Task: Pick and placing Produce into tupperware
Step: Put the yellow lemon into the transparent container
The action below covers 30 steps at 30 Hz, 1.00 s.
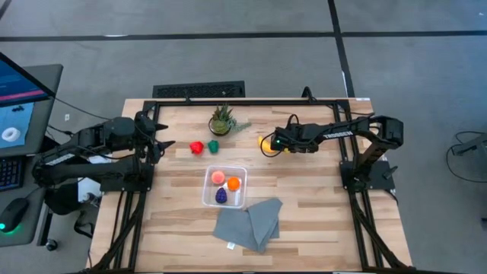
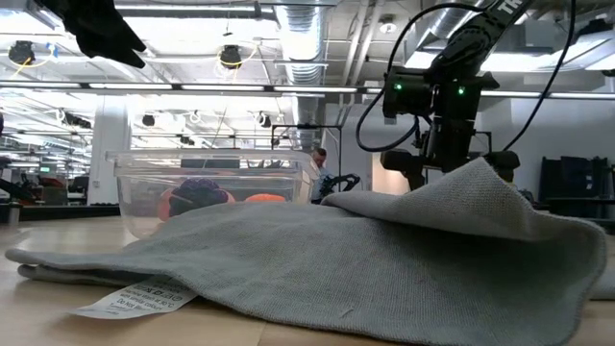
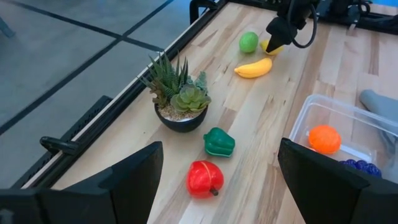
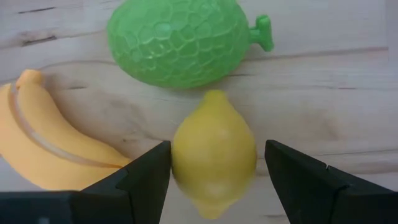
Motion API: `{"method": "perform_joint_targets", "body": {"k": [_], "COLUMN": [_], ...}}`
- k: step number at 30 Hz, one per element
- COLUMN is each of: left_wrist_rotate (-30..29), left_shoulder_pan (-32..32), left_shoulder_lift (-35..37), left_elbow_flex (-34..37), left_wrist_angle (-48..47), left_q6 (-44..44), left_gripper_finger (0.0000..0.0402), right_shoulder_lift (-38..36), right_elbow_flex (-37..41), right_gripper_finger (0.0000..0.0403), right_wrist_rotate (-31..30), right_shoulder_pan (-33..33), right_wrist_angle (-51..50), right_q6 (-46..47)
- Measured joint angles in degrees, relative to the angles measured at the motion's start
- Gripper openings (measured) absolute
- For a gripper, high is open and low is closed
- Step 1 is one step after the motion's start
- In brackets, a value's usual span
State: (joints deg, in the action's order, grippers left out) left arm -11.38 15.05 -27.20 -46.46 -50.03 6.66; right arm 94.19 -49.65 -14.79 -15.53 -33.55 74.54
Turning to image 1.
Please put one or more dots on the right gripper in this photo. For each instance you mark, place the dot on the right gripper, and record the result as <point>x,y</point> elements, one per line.
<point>300,139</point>

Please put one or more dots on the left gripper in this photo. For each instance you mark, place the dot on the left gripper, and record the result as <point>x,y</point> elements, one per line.
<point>146,137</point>

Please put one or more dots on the yellow toy banana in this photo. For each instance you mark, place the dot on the yellow toy banana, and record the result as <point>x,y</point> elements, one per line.
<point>265,147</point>

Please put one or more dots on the red toy bell pepper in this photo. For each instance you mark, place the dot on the red toy bell pepper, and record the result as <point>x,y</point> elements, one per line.
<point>196,148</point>

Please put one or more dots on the green toy bell pepper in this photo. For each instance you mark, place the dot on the green toy bell pepper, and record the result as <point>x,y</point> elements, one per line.
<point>213,147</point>

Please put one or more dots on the peach toy fruit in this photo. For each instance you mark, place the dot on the peach toy fruit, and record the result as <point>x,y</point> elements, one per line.
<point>218,177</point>

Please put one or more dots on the orange toy fruit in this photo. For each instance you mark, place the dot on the orange toy fruit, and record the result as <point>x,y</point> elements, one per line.
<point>233,183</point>

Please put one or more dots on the purple toy grapes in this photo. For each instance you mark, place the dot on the purple toy grapes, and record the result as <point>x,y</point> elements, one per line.
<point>221,195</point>

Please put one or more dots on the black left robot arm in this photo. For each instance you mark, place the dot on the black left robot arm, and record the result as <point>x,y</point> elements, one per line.
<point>76,171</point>

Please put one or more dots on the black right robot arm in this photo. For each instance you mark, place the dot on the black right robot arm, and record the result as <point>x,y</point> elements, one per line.
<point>342,133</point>

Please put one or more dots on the clear plastic tupperware container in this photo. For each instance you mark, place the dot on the clear plastic tupperware container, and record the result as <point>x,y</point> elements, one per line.
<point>207,198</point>

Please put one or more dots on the black floor vent grate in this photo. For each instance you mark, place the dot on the black floor vent grate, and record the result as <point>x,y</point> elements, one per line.
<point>198,90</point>

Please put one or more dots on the potted succulent plant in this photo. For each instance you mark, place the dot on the potted succulent plant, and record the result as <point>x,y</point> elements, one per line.
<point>220,123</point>

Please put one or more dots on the white paper sheet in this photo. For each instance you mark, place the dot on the white paper sheet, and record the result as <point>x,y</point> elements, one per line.
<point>85,192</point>

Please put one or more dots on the grey knitted cloth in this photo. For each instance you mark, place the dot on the grey knitted cloth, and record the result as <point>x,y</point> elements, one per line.
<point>243,228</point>

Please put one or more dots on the black stool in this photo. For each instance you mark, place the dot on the black stool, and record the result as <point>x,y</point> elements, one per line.
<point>62,199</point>

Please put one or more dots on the grey desk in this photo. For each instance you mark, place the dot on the grey desk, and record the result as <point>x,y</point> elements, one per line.
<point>38,220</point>

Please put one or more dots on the computer monitor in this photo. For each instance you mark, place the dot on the computer monitor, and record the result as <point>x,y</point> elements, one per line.
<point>15,87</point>

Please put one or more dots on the black caster wheel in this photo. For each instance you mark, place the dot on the black caster wheel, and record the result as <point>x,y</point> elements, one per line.
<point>51,245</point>

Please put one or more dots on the black keyboard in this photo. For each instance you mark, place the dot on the black keyboard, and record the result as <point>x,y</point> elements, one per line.
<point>9,173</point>

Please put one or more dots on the black computer mouse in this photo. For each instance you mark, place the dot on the black computer mouse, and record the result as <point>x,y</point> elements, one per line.
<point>13,213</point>

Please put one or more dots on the grey floor stand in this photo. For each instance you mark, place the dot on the grey floor stand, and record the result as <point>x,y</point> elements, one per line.
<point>470,146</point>

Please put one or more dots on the black table frame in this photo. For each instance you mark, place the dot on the black table frame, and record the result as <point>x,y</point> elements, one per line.
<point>243,102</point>

